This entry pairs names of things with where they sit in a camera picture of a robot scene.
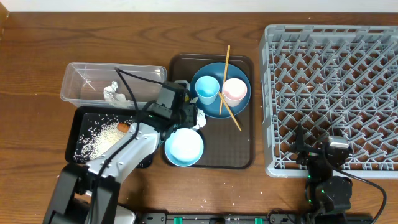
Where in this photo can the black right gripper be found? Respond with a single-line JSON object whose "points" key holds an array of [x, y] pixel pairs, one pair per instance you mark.
{"points": [[299, 146]]}

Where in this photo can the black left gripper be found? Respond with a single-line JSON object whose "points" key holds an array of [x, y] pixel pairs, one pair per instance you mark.
{"points": [[193, 111]]}

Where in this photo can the white napkin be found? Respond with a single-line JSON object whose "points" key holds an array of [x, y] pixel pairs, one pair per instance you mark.
{"points": [[113, 98], [200, 120]]}

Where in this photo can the light blue cup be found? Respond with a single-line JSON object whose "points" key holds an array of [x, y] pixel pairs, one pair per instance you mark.
{"points": [[207, 88]]}

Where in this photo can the light blue bowl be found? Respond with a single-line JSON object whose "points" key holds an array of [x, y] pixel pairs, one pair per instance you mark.
{"points": [[184, 147]]}

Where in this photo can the orange carrot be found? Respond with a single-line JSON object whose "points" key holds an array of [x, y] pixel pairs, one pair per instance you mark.
{"points": [[122, 127]]}

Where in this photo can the pink cup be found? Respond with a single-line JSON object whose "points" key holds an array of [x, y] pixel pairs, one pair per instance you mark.
{"points": [[234, 90]]}

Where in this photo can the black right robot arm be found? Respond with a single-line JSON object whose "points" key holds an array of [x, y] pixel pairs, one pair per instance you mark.
{"points": [[329, 195]]}

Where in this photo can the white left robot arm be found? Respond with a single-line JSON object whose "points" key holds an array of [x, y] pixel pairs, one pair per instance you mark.
{"points": [[89, 193]]}

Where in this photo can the grey dishwasher rack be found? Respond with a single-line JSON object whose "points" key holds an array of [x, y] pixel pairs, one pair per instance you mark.
{"points": [[333, 80]]}

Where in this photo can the wooden chopstick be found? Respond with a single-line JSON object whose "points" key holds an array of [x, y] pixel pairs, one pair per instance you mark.
{"points": [[224, 76], [229, 111]]}

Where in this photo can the dark blue plate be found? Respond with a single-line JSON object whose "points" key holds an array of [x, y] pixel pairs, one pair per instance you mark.
{"points": [[216, 70]]}

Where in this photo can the pile of white rice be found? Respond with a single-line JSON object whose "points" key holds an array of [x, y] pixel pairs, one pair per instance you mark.
{"points": [[98, 132]]}

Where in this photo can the black plastic tray bin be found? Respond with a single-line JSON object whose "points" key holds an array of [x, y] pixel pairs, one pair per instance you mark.
{"points": [[77, 121]]}

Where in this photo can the clear plastic bin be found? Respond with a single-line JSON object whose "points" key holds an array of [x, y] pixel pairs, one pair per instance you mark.
{"points": [[83, 83]]}

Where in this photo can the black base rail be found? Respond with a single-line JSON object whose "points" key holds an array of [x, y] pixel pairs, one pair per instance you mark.
{"points": [[277, 217]]}

